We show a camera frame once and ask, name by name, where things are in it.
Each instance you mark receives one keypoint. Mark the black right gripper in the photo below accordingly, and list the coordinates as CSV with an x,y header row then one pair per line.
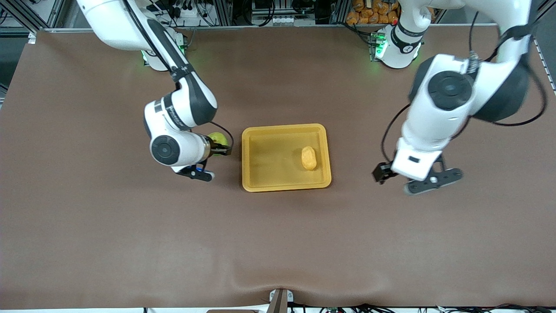
x,y
216,148

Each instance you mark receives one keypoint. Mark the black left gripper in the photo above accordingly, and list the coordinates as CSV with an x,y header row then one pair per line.
x,y
382,172

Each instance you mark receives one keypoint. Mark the green apple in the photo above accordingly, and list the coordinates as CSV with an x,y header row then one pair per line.
x,y
218,138

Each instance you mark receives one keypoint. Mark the yellow potato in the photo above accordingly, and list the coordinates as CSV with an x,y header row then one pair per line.
x,y
309,158

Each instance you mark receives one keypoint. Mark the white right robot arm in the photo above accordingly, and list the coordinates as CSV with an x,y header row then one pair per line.
x,y
173,148

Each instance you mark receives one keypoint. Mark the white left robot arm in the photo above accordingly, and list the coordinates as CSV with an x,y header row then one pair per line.
x,y
447,87

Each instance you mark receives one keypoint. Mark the yellow plastic tray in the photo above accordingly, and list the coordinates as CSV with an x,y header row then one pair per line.
x,y
273,161

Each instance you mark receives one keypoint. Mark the brown table mat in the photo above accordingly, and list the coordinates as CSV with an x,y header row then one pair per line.
x,y
278,243

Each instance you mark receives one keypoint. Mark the white power strip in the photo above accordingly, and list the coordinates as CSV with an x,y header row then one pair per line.
x,y
191,12
284,20

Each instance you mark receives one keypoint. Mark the bag of orange items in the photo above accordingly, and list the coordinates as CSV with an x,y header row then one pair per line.
x,y
369,15

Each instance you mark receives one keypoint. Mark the aluminium frame post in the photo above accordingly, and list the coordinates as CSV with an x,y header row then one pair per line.
x,y
339,11
223,12

